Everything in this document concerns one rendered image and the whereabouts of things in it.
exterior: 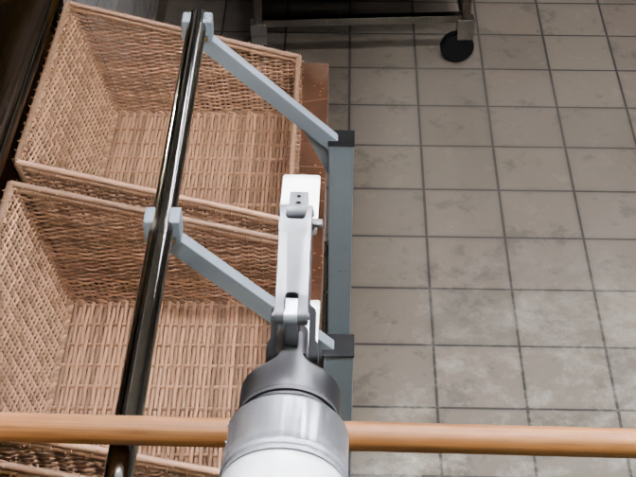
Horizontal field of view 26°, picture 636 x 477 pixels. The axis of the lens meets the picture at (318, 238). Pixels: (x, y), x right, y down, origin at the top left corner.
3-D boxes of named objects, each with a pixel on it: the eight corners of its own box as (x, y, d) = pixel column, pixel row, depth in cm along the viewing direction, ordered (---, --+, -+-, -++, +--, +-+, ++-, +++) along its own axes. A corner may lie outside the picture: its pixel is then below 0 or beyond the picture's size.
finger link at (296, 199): (286, 241, 105) (285, 211, 103) (290, 201, 109) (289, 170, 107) (306, 242, 105) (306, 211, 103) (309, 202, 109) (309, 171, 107)
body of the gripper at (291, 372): (234, 387, 97) (244, 299, 105) (238, 468, 103) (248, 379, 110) (340, 390, 97) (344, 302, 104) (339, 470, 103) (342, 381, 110)
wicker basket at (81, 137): (27, 286, 250) (6, 162, 232) (77, 111, 293) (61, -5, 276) (295, 290, 249) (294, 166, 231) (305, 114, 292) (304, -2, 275)
